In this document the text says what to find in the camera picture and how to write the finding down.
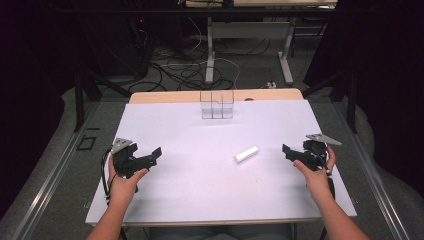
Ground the aluminium floor rail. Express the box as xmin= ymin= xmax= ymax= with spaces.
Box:
xmin=328 ymin=101 xmax=412 ymax=240
xmin=11 ymin=101 xmax=101 ymax=240

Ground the black metal stand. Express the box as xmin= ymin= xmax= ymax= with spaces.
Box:
xmin=301 ymin=68 xmax=359 ymax=134
xmin=72 ymin=66 xmax=133 ymax=133

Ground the white table cover sheet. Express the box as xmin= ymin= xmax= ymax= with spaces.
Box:
xmin=84 ymin=99 xmax=358 ymax=225

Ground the person's left hand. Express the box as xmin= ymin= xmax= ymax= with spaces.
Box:
xmin=107 ymin=156 xmax=150 ymax=208

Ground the clear acrylic box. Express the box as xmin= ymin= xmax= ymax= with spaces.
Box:
xmin=199 ymin=89 xmax=235 ymax=121

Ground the person's right hand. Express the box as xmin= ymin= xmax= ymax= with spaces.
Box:
xmin=292 ymin=145 xmax=337 ymax=202

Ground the white rectangular block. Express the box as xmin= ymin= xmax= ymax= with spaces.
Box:
xmin=233 ymin=145 xmax=260 ymax=164

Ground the left hand-held gripper cable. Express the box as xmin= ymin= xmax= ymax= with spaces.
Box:
xmin=100 ymin=146 xmax=115 ymax=205

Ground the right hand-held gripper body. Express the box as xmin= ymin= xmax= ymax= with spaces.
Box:
xmin=299 ymin=133 xmax=343 ymax=173

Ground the white metal desk frame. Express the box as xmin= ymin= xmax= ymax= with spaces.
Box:
xmin=203 ymin=16 xmax=298 ymax=86

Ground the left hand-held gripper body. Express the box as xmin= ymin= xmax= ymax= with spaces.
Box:
xmin=110 ymin=137 xmax=154 ymax=180

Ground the tangle of floor cables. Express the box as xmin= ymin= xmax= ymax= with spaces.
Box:
xmin=128 ymin=29 xmax=278 ymax=94

